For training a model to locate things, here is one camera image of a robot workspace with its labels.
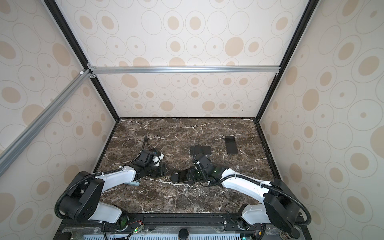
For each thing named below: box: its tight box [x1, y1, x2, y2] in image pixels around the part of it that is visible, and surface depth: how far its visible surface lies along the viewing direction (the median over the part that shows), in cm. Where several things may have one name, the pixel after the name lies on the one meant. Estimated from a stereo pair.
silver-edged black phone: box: [224, 136, 238, 155], surface depth 108 cm
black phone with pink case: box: [170, 171, 180, 182], surface depth 91 cm
